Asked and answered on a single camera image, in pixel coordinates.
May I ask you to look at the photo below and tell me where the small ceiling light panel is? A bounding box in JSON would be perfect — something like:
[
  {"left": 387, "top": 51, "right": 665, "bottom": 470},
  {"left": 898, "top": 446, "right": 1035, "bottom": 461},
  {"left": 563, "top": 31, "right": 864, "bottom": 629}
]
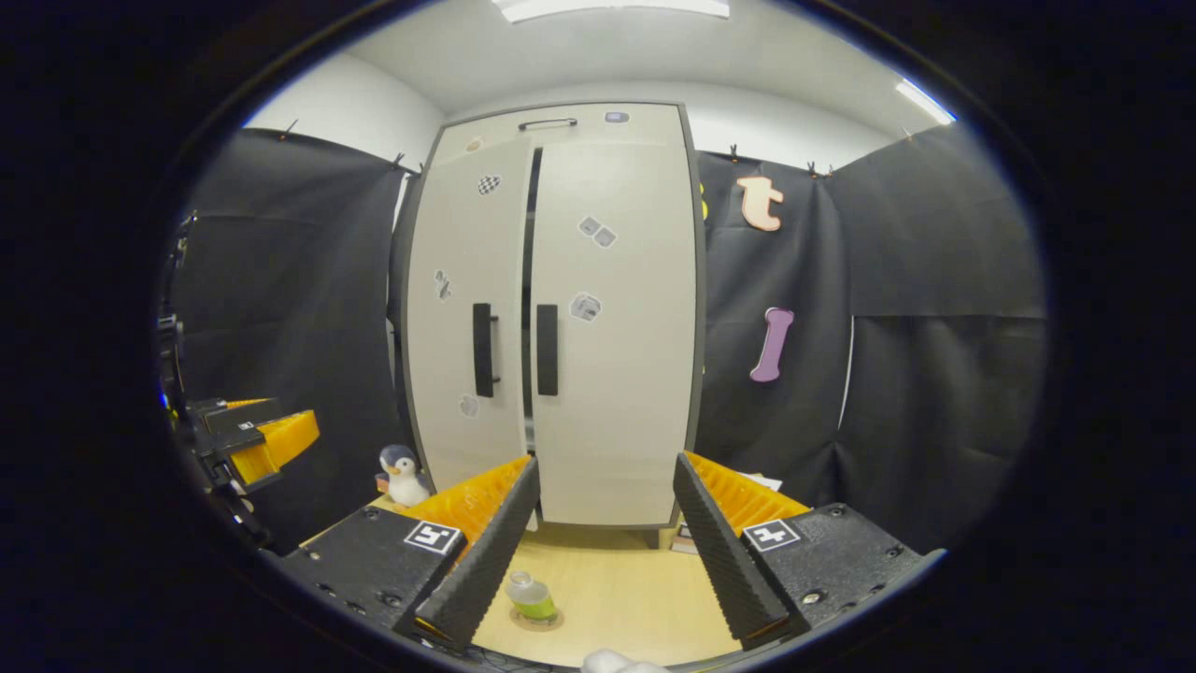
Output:
[{"left": 895, "top": 79, "right": 956, "bottom": 124}]

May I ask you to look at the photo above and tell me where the black backdrop cloth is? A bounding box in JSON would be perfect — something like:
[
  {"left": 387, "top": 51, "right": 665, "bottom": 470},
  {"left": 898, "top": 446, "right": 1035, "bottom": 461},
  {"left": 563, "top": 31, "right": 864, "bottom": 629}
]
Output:
[{"left": 164, "top": 122, "right": 1047, "bottom": 554}]

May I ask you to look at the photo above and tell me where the penguin plush toy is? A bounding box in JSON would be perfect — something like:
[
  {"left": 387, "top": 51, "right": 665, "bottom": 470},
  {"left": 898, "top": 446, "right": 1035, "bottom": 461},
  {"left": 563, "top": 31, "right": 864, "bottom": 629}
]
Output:
[{"left": 376, "top": 444, "right": 433, "bottom": 508}]

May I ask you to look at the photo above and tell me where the black door handle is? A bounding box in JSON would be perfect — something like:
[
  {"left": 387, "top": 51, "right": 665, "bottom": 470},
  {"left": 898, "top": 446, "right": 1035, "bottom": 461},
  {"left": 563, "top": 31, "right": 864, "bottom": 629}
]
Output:
[
  {"left": 536, "top": 304, "right": 560, "bottom": 396},
  {"left": 472, "top": 302, "right": 501, "bottom": 398}
]

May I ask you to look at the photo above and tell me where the white and grey cabinet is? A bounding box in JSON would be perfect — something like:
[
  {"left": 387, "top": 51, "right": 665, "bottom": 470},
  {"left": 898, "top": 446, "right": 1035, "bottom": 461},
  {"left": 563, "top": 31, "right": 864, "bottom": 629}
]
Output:
[{"left": 388, "top": 101, "right": 708, "bottom": 549}]

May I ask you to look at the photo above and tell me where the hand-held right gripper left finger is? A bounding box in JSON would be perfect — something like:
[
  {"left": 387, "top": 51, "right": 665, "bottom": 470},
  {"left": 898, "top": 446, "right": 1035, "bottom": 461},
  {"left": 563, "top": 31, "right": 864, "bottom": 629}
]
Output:
[{"left": 271, "top": 455, "right": 543, "bottom": 651}]

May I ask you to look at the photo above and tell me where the white door with cube stickers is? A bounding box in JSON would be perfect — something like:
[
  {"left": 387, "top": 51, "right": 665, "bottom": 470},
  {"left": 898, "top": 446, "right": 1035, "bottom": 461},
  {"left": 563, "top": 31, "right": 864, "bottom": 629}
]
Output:
[{"left": 529, "top": 140, "right": 700, "bottom": 527}]

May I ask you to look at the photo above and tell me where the clear bottle with green label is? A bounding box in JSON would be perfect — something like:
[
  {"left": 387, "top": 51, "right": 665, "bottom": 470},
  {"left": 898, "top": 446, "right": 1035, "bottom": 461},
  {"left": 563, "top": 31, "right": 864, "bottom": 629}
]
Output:
[{"left": 505, "top": 571, "right": 559, "bottom": 623}]

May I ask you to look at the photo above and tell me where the white door with checkered sticker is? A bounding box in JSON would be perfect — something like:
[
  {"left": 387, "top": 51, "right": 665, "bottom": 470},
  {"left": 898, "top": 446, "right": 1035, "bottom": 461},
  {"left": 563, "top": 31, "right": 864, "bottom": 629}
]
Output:
[{"left": 404, "top": 138, "right": 534, "bottom": 494}]

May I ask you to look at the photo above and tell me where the long ceiling light panel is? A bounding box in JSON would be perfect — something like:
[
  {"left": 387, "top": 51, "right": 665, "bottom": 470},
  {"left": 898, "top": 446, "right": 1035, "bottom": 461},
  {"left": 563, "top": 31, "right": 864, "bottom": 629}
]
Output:
[{"left": 492, "top": 0, "right": 730, "bottom": 23}]

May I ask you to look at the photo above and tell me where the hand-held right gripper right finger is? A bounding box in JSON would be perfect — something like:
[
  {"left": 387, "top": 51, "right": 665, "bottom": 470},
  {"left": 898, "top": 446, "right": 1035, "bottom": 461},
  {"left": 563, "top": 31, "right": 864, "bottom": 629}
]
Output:
[{"left": 672, "top": 452, "right": 941, "bottom": 652}]

